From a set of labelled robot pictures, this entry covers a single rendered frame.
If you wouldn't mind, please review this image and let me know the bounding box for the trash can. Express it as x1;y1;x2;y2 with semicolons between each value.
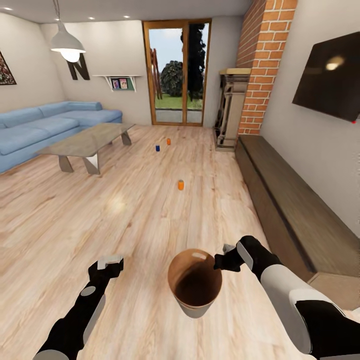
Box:
167;248;223;319

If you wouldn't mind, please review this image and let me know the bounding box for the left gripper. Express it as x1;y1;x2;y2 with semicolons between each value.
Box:
88;259;124;284

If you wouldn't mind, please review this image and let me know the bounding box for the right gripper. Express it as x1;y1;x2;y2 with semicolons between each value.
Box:
213;250;241;273

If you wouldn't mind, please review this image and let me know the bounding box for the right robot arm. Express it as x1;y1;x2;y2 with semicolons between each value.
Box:
213;236;360;360

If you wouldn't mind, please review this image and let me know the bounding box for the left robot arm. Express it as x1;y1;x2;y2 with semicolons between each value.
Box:
32;254;124;360

